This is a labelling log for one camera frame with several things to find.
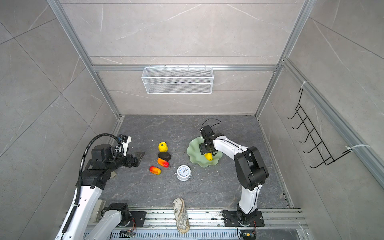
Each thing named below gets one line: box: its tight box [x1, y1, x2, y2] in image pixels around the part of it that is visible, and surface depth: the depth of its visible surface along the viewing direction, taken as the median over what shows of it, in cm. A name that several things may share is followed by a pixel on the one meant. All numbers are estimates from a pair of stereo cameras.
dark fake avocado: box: [157, 152, 172, 161], surface depth 95 cm
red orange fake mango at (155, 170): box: [149, 166, 162, 175], surface depth 90 cm
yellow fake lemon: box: [158, 142, 169, 153], surface depth 97 cm
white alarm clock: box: [176, 164, 191, 182], surface depth 87 cm
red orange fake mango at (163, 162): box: [157, 158, 170, 168], surface depth 92 cm
